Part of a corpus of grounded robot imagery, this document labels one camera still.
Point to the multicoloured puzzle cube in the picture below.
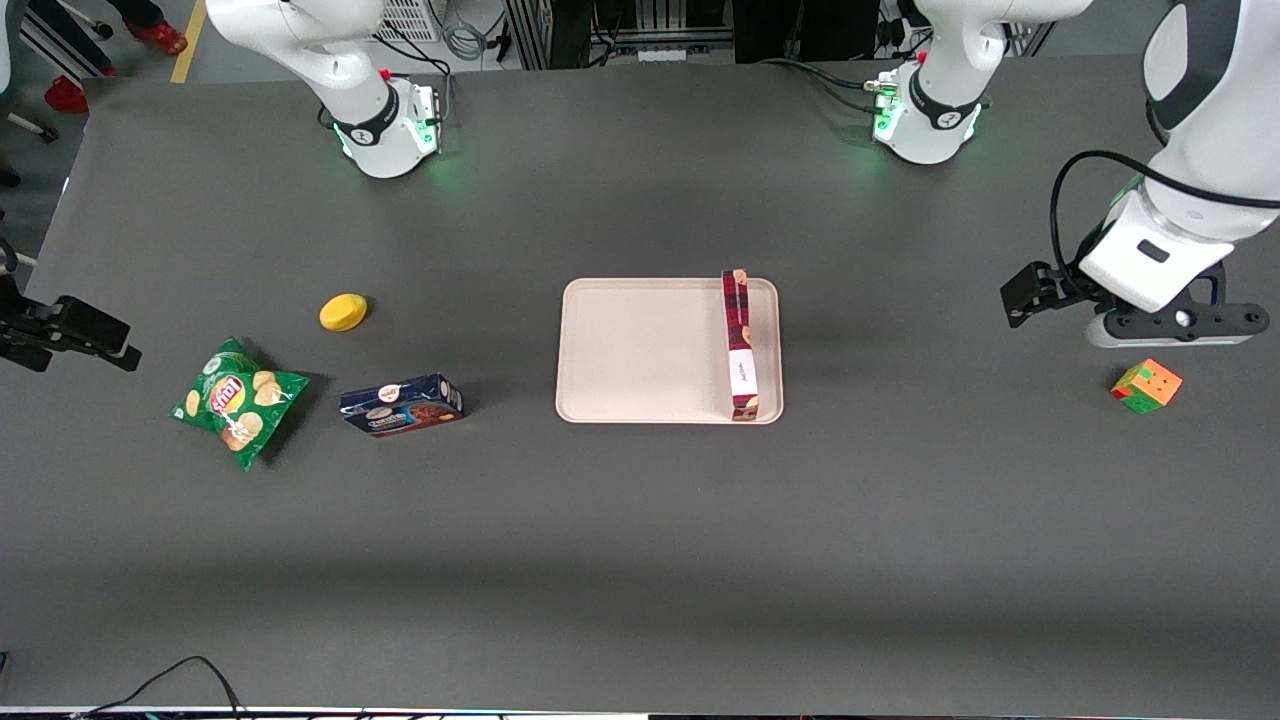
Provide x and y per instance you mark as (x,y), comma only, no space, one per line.
(1145,385)

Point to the white power strip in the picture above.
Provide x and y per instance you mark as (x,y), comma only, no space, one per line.
(665,53)

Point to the grey office chair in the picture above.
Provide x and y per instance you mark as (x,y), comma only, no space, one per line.
(8,60)

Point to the aluminium frame post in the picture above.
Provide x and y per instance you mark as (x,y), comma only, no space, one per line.
(525,30)

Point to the beige plastic tray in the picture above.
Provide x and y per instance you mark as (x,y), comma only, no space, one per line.
(640,350)

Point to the red cookie box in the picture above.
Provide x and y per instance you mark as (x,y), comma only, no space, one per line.
(740,340)

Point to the green chips bag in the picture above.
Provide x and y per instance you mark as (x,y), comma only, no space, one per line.
(235,400)

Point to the black clamp device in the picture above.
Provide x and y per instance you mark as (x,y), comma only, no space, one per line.
(85,328)

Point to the yellow lemon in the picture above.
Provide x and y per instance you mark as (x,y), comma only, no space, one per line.
(343,312)

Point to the white vented box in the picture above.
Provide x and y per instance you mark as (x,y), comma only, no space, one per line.
(410,18)

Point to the red shoe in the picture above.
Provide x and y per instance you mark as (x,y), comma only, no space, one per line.
(160,38)
(68,95)

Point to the white chair base leg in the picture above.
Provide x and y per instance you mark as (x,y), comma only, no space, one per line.
(85,18)

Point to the dark blue cookie box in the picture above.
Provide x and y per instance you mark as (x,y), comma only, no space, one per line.
(400,405)

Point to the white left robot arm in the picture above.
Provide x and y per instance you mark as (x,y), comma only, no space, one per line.
(1220,170)

